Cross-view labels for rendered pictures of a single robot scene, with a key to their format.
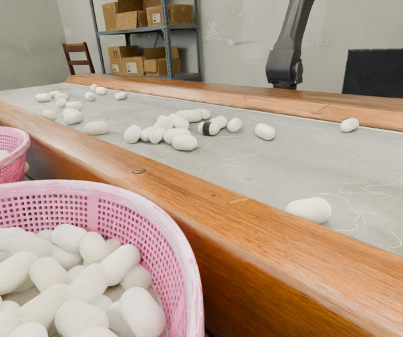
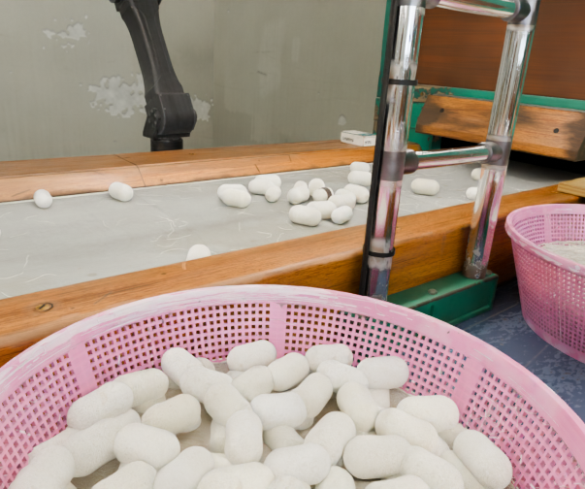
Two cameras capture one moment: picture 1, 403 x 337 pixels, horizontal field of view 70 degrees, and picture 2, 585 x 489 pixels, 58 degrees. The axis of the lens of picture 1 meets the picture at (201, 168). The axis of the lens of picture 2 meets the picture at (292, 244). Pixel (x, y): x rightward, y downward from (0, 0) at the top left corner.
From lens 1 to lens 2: 0.33 m
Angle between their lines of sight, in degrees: 78
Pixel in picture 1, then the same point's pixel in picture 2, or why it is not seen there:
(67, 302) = (237, 381)
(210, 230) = (221, 281)
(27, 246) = (108, 432)
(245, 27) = not seen: outside the picture
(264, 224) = (227, 263)
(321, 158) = (91, 234)
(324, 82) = not seen: outside the picture
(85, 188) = (61, 342)
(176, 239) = (233, 289)
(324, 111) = not seen: outside the picture
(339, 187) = (158, 244)
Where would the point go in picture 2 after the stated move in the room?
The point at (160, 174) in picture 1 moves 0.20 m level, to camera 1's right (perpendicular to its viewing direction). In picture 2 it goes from (77, 294) to (175, 209)
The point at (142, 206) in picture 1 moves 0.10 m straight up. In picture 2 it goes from (156, 305) to (150, 139)
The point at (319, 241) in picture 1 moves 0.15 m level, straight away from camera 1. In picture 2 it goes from (257, 253) to (125, 215)
